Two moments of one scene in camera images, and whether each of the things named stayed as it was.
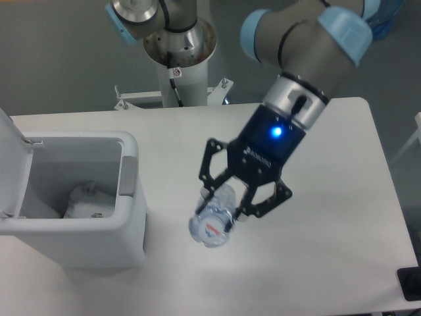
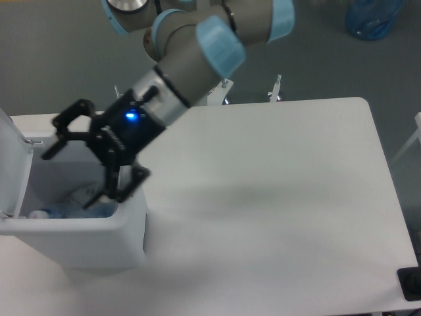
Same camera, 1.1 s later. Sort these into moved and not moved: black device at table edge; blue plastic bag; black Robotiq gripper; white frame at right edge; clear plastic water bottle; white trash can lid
Moved: black Robotiq gripper; clear plastic water bottle
Not moved: white frame at right edge; white trash can lid; blue plastic bag; black device at table edge
